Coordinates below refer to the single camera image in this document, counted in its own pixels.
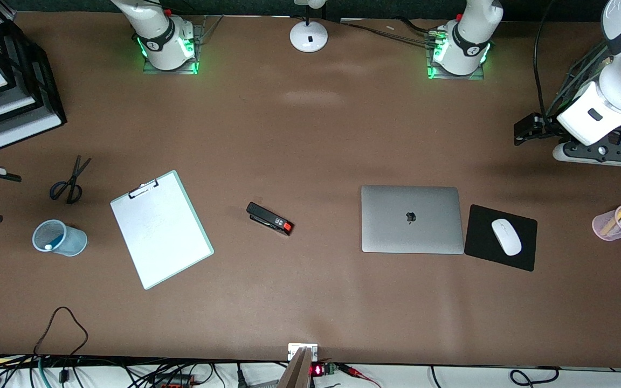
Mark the blue marker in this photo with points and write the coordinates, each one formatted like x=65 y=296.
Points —
x=57 y=237

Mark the silver laptop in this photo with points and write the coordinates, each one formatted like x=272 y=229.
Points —
x=397 y=215

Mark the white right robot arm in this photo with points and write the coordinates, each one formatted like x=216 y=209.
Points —
x=159 y=37

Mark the blue mesh pen cup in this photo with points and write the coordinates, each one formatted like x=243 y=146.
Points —
x=76 y=242

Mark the black stacked document tray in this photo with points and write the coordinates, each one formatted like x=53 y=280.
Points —
x=35 y=81

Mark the white computer mouse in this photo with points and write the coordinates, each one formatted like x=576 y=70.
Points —
x=506 y=237

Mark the yellow pencil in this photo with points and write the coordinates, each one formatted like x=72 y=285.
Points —
x=615 y=221

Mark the black mouse pad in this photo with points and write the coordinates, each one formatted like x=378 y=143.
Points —
x=480 y=237

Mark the mint green clipboard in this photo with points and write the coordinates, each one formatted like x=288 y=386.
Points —
x=202 y=237

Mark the white round lamp base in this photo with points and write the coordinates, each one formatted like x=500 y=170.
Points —
x=309 y=36

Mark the orange connector strip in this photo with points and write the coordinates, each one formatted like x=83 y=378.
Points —
x=176 y=381

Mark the black stapler with red tip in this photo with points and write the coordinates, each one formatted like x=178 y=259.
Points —
x=267 y=217

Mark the red digit display board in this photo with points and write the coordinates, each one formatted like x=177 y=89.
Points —
x=318 y=370

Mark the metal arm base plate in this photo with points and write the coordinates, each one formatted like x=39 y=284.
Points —
x=181 y=70
x=450 y=77

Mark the wooden camera mount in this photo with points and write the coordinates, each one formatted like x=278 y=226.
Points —
x=297 y=369

